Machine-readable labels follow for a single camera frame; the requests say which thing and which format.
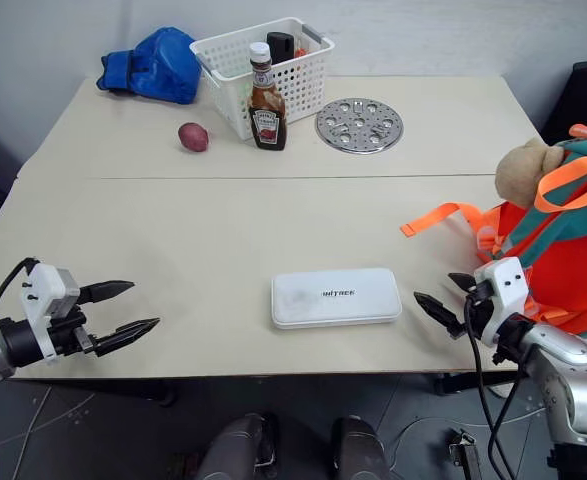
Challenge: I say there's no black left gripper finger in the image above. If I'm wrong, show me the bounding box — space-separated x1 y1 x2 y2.
92 317 161 358
76 280 136 306

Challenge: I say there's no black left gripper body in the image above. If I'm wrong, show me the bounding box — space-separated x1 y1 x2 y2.
46 298 98 358

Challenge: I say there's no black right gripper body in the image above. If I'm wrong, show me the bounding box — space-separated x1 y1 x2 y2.
464 280 497 342

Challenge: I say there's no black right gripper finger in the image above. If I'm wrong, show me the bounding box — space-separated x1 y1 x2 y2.
413 291 468 341
447 272 480 294

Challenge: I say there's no white rectangular case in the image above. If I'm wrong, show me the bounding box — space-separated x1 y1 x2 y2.
270 267 404 331

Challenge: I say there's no orange and teal backpack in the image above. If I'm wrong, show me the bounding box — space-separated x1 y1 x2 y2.
399 123 587 337

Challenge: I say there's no black table foot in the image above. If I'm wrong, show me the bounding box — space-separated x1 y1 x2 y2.
431 370 519 397

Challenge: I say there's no beige plush toy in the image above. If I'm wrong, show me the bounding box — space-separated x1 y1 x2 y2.
494 137 565 210

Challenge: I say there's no dark rounded robot leg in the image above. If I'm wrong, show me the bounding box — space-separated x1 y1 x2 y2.
194 411 280 480
329 415 390 480

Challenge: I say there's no reddish potato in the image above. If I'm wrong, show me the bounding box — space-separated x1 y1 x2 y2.
177 122 210 153

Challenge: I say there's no round metal steamer plate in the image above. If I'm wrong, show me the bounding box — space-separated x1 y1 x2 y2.
315 97 405 155

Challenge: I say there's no black chair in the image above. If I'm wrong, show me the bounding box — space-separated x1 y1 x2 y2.
539 60 587 147

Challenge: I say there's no blue fabric bag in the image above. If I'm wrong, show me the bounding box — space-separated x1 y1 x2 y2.
95 26 203 106

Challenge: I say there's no ketchup bottle with white cap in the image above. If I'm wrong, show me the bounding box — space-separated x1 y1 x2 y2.
247 41 289 153

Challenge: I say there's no white perforated plastic basket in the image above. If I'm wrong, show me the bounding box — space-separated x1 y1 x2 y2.
188 16 336 142

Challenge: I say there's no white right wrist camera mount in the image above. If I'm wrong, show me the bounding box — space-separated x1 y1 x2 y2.
473 256 530 347

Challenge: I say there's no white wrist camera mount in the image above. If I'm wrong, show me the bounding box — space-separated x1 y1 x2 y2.
473 256 530 347
19 262 82 364

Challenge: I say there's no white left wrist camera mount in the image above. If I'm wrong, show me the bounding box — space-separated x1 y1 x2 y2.
19 262 82 364

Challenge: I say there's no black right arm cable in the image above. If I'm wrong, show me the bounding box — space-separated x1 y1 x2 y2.
463 294 527 480

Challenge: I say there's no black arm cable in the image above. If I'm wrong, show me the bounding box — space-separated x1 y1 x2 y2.
463 294 527 480
0 256 41 326

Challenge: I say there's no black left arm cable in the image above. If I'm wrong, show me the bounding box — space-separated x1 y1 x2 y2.
0 256 41 326

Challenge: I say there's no black metal floor bracket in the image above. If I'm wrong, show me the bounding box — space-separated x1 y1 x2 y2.
447 428 485 480

